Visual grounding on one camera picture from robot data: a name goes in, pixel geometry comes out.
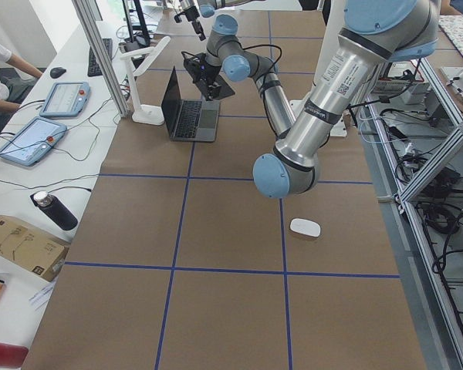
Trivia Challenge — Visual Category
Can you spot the grey laptop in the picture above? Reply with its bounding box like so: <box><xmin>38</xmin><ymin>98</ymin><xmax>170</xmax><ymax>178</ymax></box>
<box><xmin>161</xmin><ymin>68</ymin><xmax>220</xmax><ymax>143</ymax></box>

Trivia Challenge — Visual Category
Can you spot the white desk lamp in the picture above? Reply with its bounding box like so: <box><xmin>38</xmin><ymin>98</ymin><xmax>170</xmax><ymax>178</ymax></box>
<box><xmin>120</xmin><ymin>35</ymin><xmax>171</xmax><ymax>126</ymax></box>

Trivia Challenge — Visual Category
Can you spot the blue teach pendant near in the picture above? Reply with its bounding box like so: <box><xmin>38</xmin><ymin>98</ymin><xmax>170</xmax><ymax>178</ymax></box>
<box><xmin>0</xmin><ymin>116</ymin><xmax>67</xmax><ymax>167</ymax></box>

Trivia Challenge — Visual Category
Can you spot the aluminium frame post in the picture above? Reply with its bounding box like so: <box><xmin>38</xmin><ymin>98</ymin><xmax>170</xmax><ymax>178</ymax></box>
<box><xmin>72</xmin><ymin>0</ymin><xmax>129</xmax><ymax>118</ymax></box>

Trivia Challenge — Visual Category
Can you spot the blue teach pendant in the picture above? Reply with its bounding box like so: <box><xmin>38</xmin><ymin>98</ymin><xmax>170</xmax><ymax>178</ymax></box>
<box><xmin>0</xmin><ymin>116</ymin><xmax>67</xmax><ymax>167</ymax></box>
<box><xmin>39</xmin><ymin>82</ymin><xmax>90</xmax><ymax>119</ymax></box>

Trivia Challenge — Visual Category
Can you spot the black keyboard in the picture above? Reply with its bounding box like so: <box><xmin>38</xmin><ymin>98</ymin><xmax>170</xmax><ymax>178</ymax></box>
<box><xmin>87</xmin><ymin>37</ymin><xmax>113</xmax><ymax>78</ymax></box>

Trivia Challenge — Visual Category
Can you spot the black desk mouse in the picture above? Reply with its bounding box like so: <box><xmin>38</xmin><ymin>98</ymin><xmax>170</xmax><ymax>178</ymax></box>
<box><xmin>49</xmin><ymin>67</ymin><xmax>66</xmax><ymax>79</ymax></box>

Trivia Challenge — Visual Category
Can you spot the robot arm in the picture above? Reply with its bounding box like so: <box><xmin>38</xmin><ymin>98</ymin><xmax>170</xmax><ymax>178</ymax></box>
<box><xmin>182</xmin><ymin>1</ymin><xmax>441</xmax><ymax>198</ymax></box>
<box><xmin>174</xmin><ymin>0</ymin><xmax>252</xmax><ymax>41</ymax></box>

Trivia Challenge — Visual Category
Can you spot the seated person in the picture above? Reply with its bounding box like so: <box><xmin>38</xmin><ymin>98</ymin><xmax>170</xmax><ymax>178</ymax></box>
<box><xmin>0</xmin><ymin>43</ymin><xmax>42</xmax><ymax>133</ymax></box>

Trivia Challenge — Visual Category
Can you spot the white computer mouse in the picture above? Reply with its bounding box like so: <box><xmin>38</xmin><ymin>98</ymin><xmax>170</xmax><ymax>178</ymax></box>
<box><xmin>289</xmin><ymin>218</ymin><xmax>321</xmax><ymax>237</ymax></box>

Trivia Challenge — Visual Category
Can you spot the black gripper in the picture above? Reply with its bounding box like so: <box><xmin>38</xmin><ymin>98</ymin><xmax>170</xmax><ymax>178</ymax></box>
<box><xmin>181</xmin><ymin>52</ymin><xmax>221</xmax><ymax>100</ymax></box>
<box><xmin>174</xmin><ymin>0</ymin><xmax>206</xmax><ymax>41</ymax></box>

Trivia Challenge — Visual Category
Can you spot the blue teach pendant far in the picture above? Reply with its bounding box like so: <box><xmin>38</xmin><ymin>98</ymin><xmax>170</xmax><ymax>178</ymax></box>
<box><xmin>39</xmin><ymin>82</ymin><xmax>90</xmax><ymax>119</ymax></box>

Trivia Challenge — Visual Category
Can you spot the cardboard box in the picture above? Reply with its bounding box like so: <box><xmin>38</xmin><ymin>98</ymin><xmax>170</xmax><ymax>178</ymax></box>
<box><xmin>0</xmin><ymin>215</ymin><xmax>69</xmax><ymax>281</ymax></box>

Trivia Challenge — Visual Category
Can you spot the black water bottle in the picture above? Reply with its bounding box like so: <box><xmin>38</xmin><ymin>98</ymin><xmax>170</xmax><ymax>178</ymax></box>
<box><xmin>30</xmin><ymin>191</ymin><xmax>78</xmax><ymax>230</ymax></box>

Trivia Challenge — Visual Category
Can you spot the black mouse pad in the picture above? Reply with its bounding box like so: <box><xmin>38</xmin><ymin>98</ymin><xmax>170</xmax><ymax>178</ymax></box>
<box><xmin>202</xmin><ymin>74</ymin><xmax>235</xmax><ymax>101</ymax></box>

